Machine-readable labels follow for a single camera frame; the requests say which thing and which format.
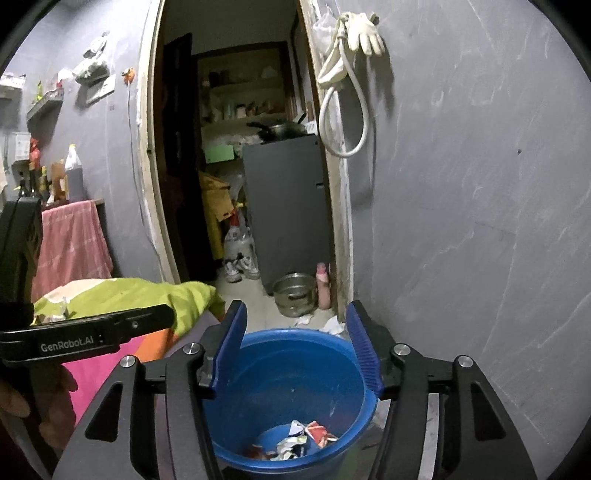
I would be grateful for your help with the pink striped cloth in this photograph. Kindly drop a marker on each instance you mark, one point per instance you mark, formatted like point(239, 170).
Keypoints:
point(69, 240)

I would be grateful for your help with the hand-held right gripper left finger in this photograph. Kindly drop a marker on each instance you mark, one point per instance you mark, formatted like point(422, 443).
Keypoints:
point(228, 350)

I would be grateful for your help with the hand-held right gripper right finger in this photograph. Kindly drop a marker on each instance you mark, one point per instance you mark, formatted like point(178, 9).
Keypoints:
point(362, 350)

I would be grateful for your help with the white plastic basket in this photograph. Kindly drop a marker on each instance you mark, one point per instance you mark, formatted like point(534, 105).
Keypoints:
point(11, 82)

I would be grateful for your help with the grey wall shelf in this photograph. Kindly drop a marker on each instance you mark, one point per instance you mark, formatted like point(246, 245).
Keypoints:
point(44, 107)

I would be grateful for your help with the large steel pot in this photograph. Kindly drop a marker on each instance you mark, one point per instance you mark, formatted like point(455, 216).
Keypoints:
point(293, 295)

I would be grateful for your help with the red plastic bag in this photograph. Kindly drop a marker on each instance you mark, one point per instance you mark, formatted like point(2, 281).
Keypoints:
point(34, 154)

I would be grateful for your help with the pink bottle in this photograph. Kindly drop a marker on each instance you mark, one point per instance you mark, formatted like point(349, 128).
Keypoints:
point(324, 286)

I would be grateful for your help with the plastic bag with bottles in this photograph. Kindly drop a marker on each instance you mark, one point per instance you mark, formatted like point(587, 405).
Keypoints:
point(240, 240)

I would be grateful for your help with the wooden shelf unit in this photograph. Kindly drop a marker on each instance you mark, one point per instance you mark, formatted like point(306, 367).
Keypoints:
point(240, 85)

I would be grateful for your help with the yellow cardboard box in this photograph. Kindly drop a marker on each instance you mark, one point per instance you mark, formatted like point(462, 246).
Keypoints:
point(214, 207)

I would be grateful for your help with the white paper scrap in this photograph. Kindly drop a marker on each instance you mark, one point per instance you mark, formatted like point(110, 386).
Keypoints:
point(331, 326)
point(304, 320)

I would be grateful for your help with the brown pyramid carton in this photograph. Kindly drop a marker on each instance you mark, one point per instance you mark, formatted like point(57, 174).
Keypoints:
point(58, 182)

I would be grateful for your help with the green box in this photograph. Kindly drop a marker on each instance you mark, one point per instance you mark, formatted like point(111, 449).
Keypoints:
point(220, 153)

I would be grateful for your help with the wooden door frame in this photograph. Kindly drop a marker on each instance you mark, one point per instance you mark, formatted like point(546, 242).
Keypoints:
point(147, 184)

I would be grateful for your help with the blue plastic bucket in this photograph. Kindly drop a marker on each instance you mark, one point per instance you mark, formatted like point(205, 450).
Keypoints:
point(286, 369)

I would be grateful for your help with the white sneaker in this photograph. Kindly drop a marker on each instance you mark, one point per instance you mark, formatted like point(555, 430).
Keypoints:
point(251, 268)
point(232, 272)

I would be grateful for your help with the large cooking oil jug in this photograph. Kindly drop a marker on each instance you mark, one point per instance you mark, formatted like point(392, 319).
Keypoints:
point(75, 177)

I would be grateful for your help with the grey wall holder box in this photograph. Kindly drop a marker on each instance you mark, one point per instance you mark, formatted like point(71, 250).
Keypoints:
point(21, 146)

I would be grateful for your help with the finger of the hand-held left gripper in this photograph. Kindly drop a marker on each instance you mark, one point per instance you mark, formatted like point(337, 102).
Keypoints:
point(138, 323)

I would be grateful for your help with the white rubber gloves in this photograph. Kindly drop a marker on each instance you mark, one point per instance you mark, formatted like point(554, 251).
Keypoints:
point(364, 30)

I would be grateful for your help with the orange wall plug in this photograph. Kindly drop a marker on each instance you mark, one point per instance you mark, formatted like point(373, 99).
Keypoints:
point(128, 76)

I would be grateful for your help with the wall socket panel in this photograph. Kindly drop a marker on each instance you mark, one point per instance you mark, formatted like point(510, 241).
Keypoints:
point(100, 90)

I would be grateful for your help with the red paper wrapper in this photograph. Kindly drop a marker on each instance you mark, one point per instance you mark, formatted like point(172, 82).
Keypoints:
point(321, 434)

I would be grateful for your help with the white knotted plastic bag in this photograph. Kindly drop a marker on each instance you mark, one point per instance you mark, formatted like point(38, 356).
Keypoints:
point(92, 62)

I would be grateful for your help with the black wok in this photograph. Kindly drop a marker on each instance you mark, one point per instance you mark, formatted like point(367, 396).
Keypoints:
point(277, 130)

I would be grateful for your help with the small red scrap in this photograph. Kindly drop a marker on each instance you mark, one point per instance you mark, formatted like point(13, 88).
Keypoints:
point(261, 451)

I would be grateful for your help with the grey cabinet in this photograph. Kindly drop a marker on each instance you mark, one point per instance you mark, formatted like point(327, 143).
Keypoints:
point(286, 212)

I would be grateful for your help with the colourful patchwork blanket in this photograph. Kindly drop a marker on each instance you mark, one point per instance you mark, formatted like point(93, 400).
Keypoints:
point(138, 290)

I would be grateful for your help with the person's left hand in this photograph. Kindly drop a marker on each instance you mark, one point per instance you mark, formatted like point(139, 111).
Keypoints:
point(46, 397)

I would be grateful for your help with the clear plastic bag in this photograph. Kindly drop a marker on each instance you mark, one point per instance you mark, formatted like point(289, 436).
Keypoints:
point(324, 27)

